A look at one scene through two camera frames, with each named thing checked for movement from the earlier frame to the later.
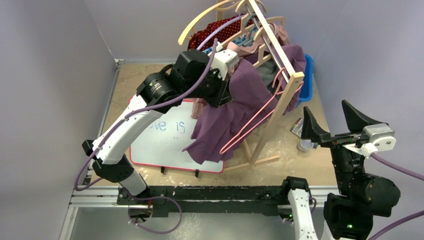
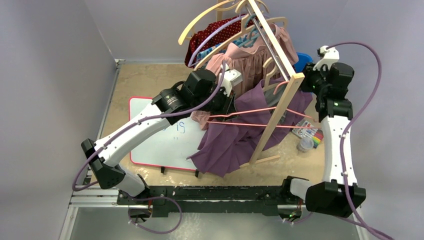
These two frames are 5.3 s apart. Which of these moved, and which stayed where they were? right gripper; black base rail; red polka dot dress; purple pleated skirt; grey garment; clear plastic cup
Moved: right gripper; grey garment; purple pleated skirt
Stayed: clear plastic cup; black base rail; red polka dot dress
